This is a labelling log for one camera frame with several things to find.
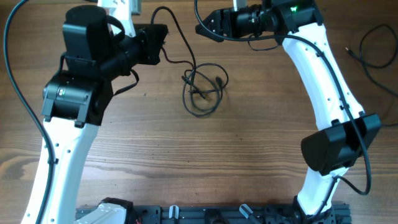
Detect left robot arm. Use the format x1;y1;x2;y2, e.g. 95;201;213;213
22;5;168;223

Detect black usb cable gold plug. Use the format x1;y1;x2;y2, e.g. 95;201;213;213
345;24;398;128

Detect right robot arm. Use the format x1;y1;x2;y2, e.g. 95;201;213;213
195;1;381;223

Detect black usb cables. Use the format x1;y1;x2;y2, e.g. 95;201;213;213
150;6;230;118

